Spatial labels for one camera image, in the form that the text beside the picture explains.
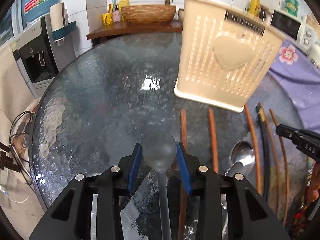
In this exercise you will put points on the yellow soap bottle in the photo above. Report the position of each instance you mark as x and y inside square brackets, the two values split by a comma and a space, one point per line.
[123, 3]

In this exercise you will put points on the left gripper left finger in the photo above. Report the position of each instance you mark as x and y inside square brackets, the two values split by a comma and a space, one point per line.
[69, 216]

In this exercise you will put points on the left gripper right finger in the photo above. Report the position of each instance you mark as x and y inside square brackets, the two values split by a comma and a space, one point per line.
[249, 216]

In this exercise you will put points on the wooden counter shelf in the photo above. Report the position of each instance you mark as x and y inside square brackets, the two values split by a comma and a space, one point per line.
[108, 32]

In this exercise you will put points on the white microwave oven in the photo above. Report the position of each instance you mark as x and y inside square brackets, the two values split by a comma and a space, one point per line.
[299, 31]

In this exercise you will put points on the steel spoon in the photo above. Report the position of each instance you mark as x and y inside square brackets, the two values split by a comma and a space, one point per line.
[241, 159]

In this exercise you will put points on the white kettle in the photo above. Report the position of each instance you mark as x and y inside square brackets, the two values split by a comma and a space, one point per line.
[314, 54]

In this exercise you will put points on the thin brown chopstick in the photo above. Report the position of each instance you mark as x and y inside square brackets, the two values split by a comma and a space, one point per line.
[274, 153]
[284, 172]

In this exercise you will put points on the purple floral cloth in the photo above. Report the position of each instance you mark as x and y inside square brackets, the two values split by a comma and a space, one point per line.
[297, 75]

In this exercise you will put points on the yellow mug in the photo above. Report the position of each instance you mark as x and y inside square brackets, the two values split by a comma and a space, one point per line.
[107, 18]

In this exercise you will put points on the brown wooden chopstick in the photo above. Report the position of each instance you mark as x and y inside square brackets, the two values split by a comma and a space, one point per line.
[213, 140]
[183, 172]
[259, 185]

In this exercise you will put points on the green stacked bowls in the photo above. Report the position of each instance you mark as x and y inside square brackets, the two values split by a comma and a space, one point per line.
[291, 7]

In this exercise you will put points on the water dispenser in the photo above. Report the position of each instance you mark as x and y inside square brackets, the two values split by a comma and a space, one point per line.
[39, 57]

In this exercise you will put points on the wooden basin sink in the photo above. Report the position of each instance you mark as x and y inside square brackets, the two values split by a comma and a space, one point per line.
[148, 13]

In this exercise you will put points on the yellow corn package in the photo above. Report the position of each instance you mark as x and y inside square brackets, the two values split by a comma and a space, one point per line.
[254, 6]

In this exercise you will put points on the translucent grey plastic spoon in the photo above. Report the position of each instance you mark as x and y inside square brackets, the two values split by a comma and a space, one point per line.
[159, 151]

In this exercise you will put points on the beige plastic utensil holder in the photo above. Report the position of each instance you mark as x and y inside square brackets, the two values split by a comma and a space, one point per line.
[225, 54]

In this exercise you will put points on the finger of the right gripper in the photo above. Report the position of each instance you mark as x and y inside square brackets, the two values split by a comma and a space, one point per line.
[306, 141]

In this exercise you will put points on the black chopstick gold band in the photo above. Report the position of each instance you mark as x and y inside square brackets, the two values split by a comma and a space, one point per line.
[266, 152]

